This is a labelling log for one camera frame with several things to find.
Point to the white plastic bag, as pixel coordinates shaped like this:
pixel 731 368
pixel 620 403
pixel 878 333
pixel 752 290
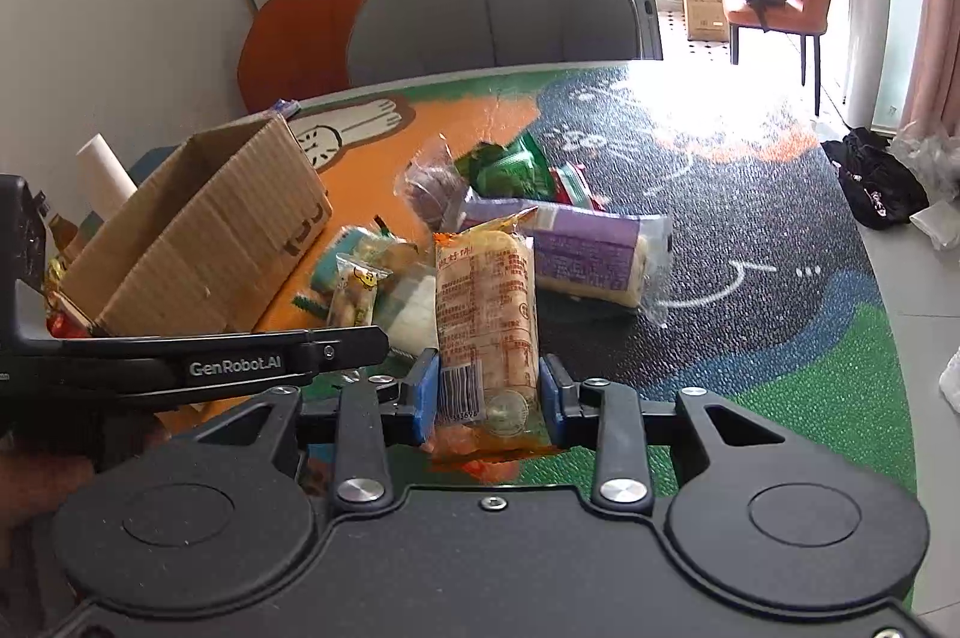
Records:
pixel 932 156

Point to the person's left hand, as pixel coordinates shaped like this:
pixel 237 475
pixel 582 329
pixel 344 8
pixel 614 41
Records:
pixel 39 472

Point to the cardboard box on floor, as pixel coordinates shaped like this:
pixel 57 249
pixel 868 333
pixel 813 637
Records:
pixel 705 0

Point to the purple wrapped cake roll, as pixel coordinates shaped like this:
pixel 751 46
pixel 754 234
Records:
pixel 625 260

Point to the orange printed rice cracker pack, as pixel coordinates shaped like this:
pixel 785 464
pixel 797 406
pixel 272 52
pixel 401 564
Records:
pixel 486 321

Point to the open cardboard box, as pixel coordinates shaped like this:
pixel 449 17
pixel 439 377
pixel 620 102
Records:
pixel 207 241

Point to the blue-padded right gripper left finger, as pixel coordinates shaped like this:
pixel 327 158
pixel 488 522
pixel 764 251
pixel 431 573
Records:
pixel 373 415

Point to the white paper roll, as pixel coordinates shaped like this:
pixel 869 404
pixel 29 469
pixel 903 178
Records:
pixel 106 182

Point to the colourful cartoon table mat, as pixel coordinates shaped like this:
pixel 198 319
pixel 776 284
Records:
pixel 687 231

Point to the grey upholstered chair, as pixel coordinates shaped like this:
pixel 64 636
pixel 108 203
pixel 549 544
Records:
pixel 398 39

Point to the small blue card box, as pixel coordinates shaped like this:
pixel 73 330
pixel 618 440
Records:
pixel 285 109

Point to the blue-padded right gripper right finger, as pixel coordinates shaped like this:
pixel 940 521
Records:
pixel 605 418

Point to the brown glass bottle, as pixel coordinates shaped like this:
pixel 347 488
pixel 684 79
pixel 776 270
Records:
pixel 69 239

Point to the red green snack bar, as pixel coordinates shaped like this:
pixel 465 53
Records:
pixel 571 188

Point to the orange chair by wall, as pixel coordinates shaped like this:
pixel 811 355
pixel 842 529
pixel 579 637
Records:
pixel 296 49

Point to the clear bag purple snacks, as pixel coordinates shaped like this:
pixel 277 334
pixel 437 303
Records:
pixel 432 187

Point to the teal wrapped biscuit pack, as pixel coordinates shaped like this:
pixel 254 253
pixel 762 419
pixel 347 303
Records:
pixel 380 250

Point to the black clothes pile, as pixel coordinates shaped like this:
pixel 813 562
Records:
pixel 881 192

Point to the pink curtain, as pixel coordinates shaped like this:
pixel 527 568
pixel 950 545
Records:
pixel 932 101

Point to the green candy bag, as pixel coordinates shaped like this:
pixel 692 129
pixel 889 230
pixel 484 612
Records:
pixel 518 170

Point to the small yellow snack packet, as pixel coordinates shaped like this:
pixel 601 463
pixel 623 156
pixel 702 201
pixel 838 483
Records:
pixel 355 293

